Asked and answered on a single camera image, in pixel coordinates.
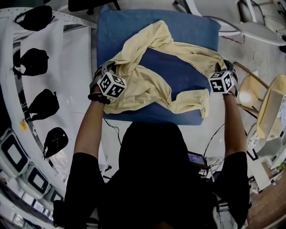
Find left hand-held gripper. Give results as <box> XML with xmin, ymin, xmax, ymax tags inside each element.
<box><xmin>93</xmin><ymin>60</ymin><xmax>127</xmax><ymax>99</ymax></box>

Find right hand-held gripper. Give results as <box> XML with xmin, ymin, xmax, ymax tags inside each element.
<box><xmin>209</xmin><ymin>60</ymin><xmax>239</xmax><ymax>94</ymax></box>

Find pale yellow garment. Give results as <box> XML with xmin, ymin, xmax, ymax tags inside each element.
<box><xmin>103</xmin><ymin>20</ymin><xmax>227</xmax><ymax>119</ymax></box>

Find person's left forearm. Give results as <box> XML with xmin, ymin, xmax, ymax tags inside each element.
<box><xmin>73</xmin><ymin>102</ymin><xmax>105</xmax><ymax>161</ymax></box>

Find person's right forearm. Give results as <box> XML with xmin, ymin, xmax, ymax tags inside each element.
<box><xmin>222</xmin><ymin>93</ymin><xmax>248</xmax><ymax>158</ymax></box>

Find light wooden stool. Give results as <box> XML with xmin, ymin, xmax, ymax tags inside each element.
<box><xmin>232</xmin><ymin>61</ymin><xmax>270</xmax><ymax>117</ymax></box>

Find blue padded mat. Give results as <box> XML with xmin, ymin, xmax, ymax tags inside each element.
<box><xmin>96</xmin><ymin>5</ymin><xmax>222</xmax><ymax>126</ymax></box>

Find white lounge chair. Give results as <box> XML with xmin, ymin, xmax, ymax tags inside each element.
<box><xmin>202</xmin><ymin>15</ymin><xmax>286</xmax><ymax>47</ymax></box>

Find beige plastic basket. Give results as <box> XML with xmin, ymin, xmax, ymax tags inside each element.
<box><xmin>258</xmin><ymin>88</ymin><xmax>286</xmax><ymax>140</ymax></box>

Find row of black caps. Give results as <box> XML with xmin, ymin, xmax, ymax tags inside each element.
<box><xmin>28</xmin><ymin>89</ymin><xmax>60</xmax><ymax>121</ymax></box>

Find grey chair with floral cushion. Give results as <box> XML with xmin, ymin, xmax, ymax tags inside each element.
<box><xmin>247</xmin><ymin>122</ymin><xmax>283</xmax><ymax>157</ymax></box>

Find black caps on rack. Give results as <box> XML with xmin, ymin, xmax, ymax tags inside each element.
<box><xmin>13</xmin><ymin>48</ymin><xmax>49</xmax><ymax>76</ymax></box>

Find black fabric bag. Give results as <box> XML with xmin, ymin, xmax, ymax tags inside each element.
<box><xmin>53</xmin><ymin>200</ymin><xmax>67</xmax><ymax>228</ymax></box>
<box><xmin>14</xmin><ymin>5</ymin><xmax>54</xmax><ymax>32</ymax></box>

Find black cap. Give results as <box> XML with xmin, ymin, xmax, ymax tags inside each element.
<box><xmin>43</xmin><ymin>127</ymin><xmax>69</xmax><ymax>158</ymax></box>

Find small black monitor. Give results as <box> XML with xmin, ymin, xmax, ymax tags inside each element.
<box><xmin>187</xmin><ymin>151</ymin><xmax>207</xmax><ymax>167</ymax></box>

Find white low shelf unit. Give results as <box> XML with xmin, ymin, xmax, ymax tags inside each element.
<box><xmin>247</xmin><ymin>152</ymin><xmax>278</xmax><ymax>193</ymax></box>

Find grey-rimmed storage box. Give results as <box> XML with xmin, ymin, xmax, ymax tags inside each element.
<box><xmin>0</xmin><ymin>131</ymin><xmax>29</xmax><ymax>178</ymax></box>
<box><xmin>17</xmin><ymin>164</ymin><xmax>51</xmax><ymax>199</ymax></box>
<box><xmin>39</xmin><ymin>187</ymin><xmax>65</xmax><ymax>211</ymax></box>

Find person's black-clothed body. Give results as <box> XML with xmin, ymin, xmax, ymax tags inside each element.
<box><xmin>63</xmin><ymin>122</ymin><xmax>251</xmax><ymax>229</ymax></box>

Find person's right striped shoe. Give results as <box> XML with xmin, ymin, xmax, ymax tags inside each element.
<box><xmin>212</xmin><ymin>201</ymin><xmax>237</xmax><ymax>229</ymax></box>

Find black bead bracelet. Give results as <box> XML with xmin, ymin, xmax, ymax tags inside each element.
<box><xmin>88</xmin><ymin>93</ymin><xmax>112</xmax><ymax>105</ymax></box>

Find thin black cable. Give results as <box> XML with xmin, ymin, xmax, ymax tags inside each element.
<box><xmin>102</xmin><ymin>117</ymin><xmax>122</xmax><ymax>146</ymax></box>
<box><xmin>203</xmin><ymin>124</ymin><xmax>225</xmax><ymax>157</ymax></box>

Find white frame chair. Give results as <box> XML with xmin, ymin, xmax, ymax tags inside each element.
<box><xmin>238</xmin><ymin>0</ymin><xmax>286</xmax><ymax>23</ymax></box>

